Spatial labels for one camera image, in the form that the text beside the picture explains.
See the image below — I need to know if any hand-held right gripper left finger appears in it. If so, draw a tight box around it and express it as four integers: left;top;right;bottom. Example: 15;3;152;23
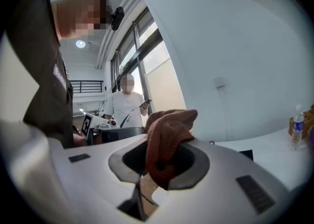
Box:
48;133;149;224

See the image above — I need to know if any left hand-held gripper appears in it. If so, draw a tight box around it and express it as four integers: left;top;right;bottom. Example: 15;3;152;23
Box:
80;112;121;138

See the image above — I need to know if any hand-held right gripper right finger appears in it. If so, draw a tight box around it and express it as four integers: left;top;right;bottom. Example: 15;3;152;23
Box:
144;138;296;224

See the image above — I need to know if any brown cloth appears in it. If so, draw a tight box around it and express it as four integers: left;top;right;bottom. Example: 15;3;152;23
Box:
142;109;199;191

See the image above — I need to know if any person's left forearm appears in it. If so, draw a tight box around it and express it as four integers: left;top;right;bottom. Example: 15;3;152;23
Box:
73;132;87;147

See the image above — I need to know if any black railing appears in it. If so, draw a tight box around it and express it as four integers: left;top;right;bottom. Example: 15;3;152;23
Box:
70;80;105;94

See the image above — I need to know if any black flat box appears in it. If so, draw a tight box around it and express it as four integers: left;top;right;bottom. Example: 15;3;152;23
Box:
238;149;254;161

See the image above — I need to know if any person's brown shirt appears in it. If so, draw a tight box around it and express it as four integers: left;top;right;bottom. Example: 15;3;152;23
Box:
4;0;74;149

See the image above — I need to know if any black framed window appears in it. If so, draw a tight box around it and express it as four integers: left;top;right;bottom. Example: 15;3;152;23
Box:
110;6;187;124

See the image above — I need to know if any clear water bottle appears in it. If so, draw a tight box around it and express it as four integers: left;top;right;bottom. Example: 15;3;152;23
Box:
290;104;305;151

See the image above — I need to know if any person's head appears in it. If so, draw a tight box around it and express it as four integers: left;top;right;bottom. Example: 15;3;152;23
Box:
51;0;110;40

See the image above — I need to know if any black head camera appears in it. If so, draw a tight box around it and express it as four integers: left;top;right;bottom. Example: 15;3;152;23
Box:
108;5;125;31

